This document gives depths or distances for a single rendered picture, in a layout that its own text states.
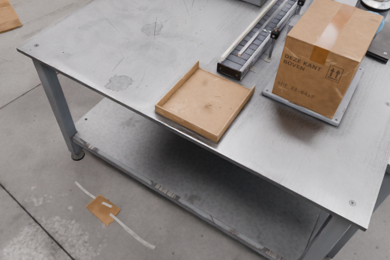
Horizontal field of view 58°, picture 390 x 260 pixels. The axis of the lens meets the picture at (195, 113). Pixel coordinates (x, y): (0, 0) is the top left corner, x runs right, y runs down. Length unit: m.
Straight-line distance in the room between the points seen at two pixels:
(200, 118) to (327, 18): 0.56
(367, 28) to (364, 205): 0.58
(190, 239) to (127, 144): 0.61
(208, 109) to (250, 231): 0.68
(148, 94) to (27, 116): 1.36
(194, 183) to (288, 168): 0.74
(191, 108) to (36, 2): 2.64
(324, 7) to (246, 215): 0.99
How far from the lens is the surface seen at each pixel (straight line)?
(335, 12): 1.39
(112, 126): 2.09
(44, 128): 2.49
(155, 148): 1.96
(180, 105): 1.32
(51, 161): 2.31
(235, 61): 1.45
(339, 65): 1.22
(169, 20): 1.76
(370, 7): 1.56
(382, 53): 1.76
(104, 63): 1.54
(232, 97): 1.37
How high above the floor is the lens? 1.80
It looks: 48 degrees down
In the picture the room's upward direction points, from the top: 2 degrees clockwise
